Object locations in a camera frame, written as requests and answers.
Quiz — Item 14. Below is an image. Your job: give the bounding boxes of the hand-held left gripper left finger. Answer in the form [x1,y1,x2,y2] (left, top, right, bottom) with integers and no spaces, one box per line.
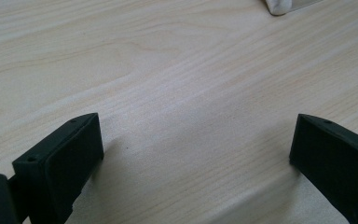
[11,112,105,224]

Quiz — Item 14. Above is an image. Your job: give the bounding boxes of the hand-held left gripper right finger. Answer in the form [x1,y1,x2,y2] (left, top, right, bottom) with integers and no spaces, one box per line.
[288,113,358,224]

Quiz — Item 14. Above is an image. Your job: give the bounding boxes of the clear plastic bag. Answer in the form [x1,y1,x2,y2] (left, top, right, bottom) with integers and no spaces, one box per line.
[263,0,324,17]

